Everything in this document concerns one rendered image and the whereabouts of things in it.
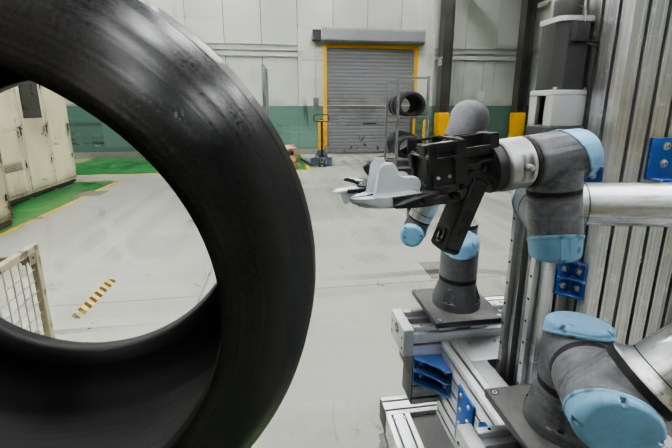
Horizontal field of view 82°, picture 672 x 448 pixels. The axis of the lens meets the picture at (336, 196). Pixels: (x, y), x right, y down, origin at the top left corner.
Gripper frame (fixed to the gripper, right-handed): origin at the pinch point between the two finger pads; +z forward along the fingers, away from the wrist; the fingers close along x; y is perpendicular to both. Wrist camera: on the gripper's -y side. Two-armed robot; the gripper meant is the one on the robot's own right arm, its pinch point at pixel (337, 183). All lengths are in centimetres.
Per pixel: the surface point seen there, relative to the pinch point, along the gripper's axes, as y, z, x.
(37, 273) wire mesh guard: 4, 60, -71
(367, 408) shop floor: 107, -10, -2
